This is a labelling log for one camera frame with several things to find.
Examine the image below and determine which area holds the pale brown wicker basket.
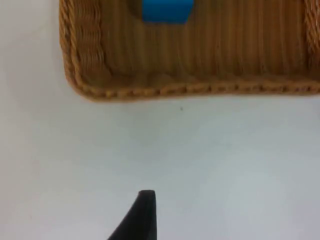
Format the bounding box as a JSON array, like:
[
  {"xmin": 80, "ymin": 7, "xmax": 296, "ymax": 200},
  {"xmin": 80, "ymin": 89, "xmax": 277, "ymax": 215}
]
[{"xmin": 59, "ymin": 0, "xmax": 320, "ymax": 103}]

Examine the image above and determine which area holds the blue block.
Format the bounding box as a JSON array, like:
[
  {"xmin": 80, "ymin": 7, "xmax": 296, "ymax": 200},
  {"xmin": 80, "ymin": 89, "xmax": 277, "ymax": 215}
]
[{"xmin": 141, "ymin": 0, "xmax": 195, "ymax": 25}]

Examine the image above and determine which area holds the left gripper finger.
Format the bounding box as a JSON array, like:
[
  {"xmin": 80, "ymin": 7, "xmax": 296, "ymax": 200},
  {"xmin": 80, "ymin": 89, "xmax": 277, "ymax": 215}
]
[{"xmin": 107, "ymin": 189, "xmax": 159, "ymax": 240}]

